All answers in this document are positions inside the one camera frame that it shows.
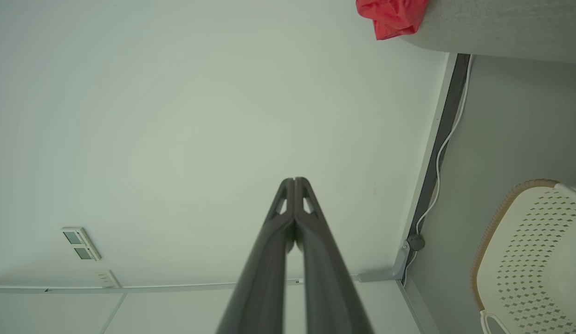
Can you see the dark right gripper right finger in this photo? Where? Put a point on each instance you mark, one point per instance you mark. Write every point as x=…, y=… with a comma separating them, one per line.
x=325, y=278

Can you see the white wall control panel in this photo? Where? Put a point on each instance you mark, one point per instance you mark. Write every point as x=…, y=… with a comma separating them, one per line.
x=81, y=243

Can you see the cream perforated laundry basket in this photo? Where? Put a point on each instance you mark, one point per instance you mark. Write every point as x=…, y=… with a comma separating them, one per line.
x=524, y=260

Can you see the grey fabric sofa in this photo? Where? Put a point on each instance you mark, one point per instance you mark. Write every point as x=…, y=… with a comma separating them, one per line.
x=501, y=28

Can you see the grey wall skirting strip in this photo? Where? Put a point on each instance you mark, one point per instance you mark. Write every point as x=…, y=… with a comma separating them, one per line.
x=410, y=306

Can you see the plain red garment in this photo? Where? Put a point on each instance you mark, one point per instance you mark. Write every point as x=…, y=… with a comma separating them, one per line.
x=390, y=16

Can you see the silver wall skirting strip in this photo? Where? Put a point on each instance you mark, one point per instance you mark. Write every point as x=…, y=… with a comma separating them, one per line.
x=434, y=139

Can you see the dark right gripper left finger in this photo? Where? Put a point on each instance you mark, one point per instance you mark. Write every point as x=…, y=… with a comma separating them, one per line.
x=264, y=278

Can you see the white wall socket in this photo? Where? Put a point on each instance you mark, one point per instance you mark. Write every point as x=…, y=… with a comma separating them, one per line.
x=106, y=278

